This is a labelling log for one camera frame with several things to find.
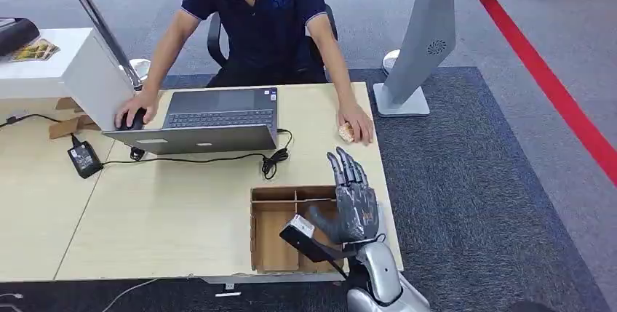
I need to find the white desk foot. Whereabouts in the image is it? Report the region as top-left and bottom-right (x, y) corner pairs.
(214, 283), (242, 297)

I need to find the brown cardboard piece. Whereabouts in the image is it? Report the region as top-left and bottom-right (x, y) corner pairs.
(54, 97), (84, 112)
(79, 114), (101, 132)
(48, 116), (87, 140)

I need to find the person's right hand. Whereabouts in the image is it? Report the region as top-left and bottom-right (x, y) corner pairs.
(114, 90), (160, 129)

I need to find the grey laptop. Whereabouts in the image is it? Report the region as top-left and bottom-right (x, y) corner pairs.
(102, 87), (279, 156)

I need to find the black laptop charger cable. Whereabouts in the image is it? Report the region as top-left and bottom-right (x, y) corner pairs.
(101, 128), (294, 180)

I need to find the wooden card box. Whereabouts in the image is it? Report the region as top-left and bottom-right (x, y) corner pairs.
(249, 185), (346, 275)

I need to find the black power adapter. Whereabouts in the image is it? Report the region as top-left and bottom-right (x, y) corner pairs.
(67, 136), (104, 179)

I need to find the yellow printed brochure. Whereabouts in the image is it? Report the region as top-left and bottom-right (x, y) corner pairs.
(9, 38), (60, 63)

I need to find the person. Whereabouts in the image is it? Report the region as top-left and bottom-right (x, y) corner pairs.
(114, 0), (376, 146)

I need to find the grey slanted metal pole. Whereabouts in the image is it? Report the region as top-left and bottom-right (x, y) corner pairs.
(52, 0), (144, 90)

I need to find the dark blue carpet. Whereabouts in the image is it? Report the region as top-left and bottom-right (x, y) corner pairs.
(0, 66), (610, 312)

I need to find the white floor cable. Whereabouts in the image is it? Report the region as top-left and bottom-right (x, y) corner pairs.
(0, 278), (160, 312)

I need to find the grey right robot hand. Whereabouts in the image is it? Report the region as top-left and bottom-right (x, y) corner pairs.
(306, 146), (381, 247)

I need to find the white round base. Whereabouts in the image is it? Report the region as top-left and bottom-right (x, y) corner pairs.
(382, 48), (402, 76)
(119, 58), (152, 90)

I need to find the black computer mouse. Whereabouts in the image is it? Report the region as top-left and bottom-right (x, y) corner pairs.
(118, 107), (147, 132)

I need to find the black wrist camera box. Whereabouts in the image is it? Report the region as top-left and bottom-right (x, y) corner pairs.
(279, 214), (358, 263)

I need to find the black mains cable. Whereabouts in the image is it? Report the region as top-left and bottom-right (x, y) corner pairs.
(0, 113), (78, 145)

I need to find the black bag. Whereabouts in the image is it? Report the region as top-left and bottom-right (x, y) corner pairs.
(0, 17), (41, 57)

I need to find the white desk frame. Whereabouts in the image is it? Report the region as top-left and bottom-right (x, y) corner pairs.
(199, 273), (348, 286)

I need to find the person's left hand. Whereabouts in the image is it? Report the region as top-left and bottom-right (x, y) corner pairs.
(336, 101), (376, 146)

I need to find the white cabinet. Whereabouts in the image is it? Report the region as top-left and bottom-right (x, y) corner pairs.
(0, 28), (137, 132)

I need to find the black office chair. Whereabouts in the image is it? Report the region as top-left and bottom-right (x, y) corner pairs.
(207, 0), (338, 68)

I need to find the grey kiosk stand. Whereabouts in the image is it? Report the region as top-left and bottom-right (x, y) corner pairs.
(372, 0), (487, 118)

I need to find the red floor tape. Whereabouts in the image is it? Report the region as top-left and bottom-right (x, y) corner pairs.
(465, 0), (617, 188)

